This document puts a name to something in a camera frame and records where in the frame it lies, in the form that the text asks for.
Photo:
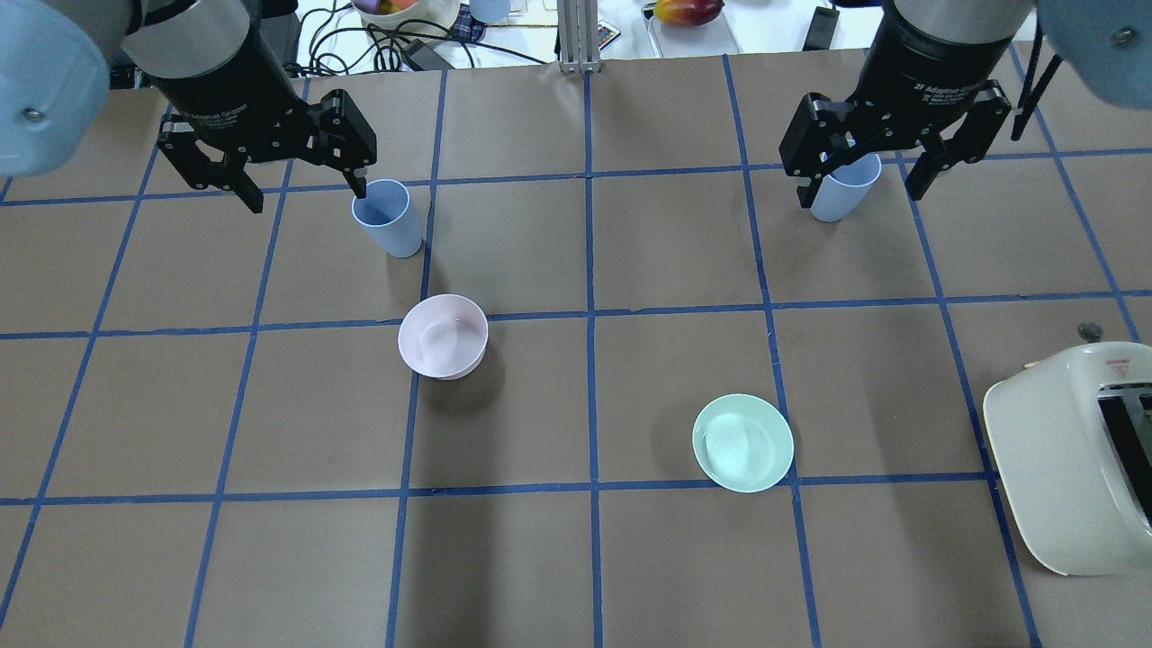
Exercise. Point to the bowl of foam blocks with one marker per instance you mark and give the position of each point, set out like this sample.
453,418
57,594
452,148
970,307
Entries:
424,17

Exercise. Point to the pink bowl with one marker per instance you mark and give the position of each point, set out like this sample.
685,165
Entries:
444,337

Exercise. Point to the black power adapter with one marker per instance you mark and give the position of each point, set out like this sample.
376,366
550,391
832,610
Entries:
822,27

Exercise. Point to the cream white toaster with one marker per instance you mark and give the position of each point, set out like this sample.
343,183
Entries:
1070,436

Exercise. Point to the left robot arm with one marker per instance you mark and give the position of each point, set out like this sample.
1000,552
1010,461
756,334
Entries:
57,57

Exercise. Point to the mango fruit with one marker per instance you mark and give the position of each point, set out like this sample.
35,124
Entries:
687,12

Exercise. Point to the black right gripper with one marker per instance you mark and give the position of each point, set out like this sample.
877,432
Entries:
915,79

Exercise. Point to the light blue cup on bench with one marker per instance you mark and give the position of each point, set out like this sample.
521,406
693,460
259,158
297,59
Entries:
490,11

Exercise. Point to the small remote control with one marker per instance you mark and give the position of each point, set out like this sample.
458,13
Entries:
608,34

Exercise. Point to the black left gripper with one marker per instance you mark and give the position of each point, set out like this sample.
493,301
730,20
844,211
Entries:
232,101

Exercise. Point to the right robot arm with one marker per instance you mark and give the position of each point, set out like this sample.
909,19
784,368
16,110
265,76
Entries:
1105,42

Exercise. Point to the aluminium frame post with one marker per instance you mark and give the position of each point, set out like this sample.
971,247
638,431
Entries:
578,37

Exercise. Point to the mint green bowl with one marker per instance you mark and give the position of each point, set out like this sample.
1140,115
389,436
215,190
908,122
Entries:
743,443

